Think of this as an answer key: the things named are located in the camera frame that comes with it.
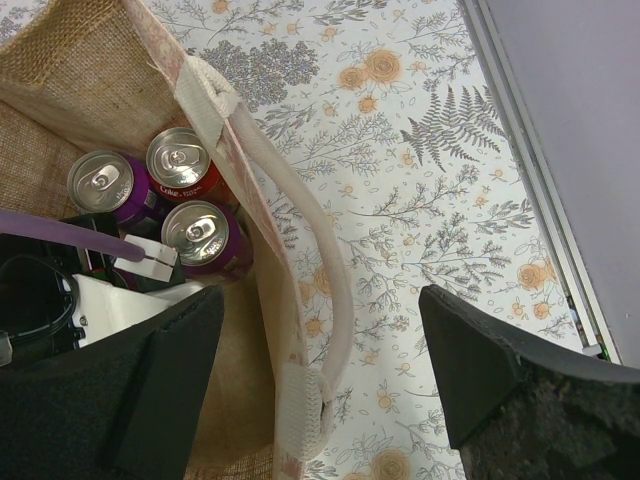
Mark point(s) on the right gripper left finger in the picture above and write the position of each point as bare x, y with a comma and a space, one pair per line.
125, 407

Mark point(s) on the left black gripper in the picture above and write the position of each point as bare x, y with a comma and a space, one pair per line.
38, 291

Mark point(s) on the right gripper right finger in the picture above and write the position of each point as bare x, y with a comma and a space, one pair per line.
517, 406

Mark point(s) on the purple fanta can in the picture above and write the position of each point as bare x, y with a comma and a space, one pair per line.
209, 240
105, 181

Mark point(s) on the red coke can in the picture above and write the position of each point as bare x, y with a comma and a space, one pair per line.
181, 169

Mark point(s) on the brown jute canvas bag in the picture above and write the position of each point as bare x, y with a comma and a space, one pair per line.
267, 410

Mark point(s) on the floral patterned tablecloth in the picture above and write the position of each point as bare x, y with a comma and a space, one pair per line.
419, 187

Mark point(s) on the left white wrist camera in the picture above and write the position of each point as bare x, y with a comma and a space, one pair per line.
103, 309

